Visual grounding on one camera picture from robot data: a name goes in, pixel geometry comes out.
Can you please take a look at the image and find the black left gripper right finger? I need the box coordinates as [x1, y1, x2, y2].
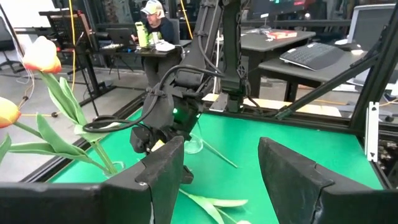
[258, 136, 371, 224]

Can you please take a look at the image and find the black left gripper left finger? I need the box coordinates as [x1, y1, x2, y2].
[104, 136, 185, 224]

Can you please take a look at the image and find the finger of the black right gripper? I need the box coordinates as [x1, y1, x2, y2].
[182, 165, 194, 185]

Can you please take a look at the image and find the yellow artificial tulip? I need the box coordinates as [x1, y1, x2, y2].
[178, 188, 252, 224]
[150, 138, 239, 169]

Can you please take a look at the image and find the orange artificial tulip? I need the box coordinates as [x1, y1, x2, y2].
[0, 96, 119, 175]
[22, 35, 119, 175]

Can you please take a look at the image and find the ribbed clear glass bottle vase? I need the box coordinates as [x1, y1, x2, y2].
[104, 161, 126, 179]

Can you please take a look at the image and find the tall clear glass carafe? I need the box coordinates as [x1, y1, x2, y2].
[183, 123, 205, 155]

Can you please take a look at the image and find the black desk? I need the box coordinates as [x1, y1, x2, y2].
[96, 39, 192, 88]

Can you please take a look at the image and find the green bottle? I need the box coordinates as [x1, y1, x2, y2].
[135, 21, 149, 48]

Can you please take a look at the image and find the light wooden board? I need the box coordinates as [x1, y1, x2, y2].
[201, 92, 343, 118]

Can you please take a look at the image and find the person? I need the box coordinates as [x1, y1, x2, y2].
[130, 0, 175, 44]

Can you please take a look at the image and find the black laptop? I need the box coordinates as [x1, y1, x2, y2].
[105, 27, 134, 46]

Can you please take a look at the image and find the grey desk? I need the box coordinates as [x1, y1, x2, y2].
[257, 49, 383, 103]
[241, 28, 317, 97]

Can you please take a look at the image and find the black keyboard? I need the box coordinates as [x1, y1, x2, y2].
[279, 42, 345, 72]

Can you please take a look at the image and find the red book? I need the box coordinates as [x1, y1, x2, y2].
[266, 29, 299, 40]

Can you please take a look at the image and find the grey monitor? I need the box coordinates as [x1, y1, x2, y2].
[347, 3, 396, 52]

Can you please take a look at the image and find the black office chair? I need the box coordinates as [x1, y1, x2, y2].
[0, 15, 20, 74]

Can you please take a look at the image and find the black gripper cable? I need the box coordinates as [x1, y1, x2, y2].
[82, 64, 224, 134]

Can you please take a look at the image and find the white bracket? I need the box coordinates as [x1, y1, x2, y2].
[365, 101, 381, 163]

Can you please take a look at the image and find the yellow hanging cable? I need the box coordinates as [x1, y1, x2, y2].
[179, 0, 194, 40]
[67, 0, 78, 91]

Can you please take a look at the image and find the black diagonal frame strut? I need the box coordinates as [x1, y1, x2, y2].
[274, 51, 385, 121]

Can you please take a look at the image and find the black frame post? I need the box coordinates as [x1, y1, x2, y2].
[349, 0, 398, 134]

